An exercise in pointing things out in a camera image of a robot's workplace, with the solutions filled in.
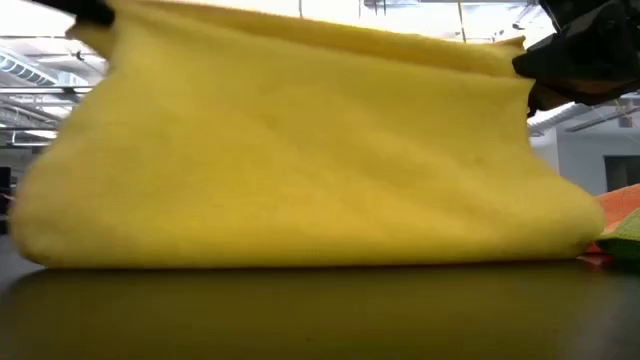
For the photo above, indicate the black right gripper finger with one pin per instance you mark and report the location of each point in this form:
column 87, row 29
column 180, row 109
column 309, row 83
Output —
column 542, row 100
column 540, row 60

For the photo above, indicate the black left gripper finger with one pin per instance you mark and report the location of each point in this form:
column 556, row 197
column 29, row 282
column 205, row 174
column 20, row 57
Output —
column 85, row 10

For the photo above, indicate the orange microfiber towel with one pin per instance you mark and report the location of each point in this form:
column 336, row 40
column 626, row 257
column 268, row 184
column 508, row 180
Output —
column 620, row 202

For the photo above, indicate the green microfiber towel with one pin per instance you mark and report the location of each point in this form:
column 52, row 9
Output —
column 627, row 235

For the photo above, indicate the yellow microfiber towel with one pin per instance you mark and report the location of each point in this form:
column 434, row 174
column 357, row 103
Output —
column 300, row 150

